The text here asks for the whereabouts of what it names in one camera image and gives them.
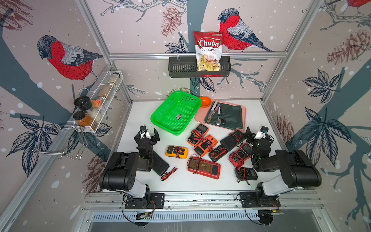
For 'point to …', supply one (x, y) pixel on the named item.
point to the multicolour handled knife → (209, 120)
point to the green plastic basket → (173, 114)
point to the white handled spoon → (218, 122)
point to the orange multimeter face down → (203, 147)
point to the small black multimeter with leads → (217, 152)
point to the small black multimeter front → (244, 173)
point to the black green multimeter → (159, 165)
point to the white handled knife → (212, 109)
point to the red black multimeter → (243, 152)
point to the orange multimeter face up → (197, 134)
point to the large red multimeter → (204, 167)
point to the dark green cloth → (206, 116)
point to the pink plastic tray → (201, 113)
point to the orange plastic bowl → (206, 102)
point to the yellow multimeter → (177, 152)
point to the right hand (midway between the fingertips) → (254, 127)
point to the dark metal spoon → (222, 121)
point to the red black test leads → (164, 177)
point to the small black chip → (178, 116)
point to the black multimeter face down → (233, 140)
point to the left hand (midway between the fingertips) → (149, 127)
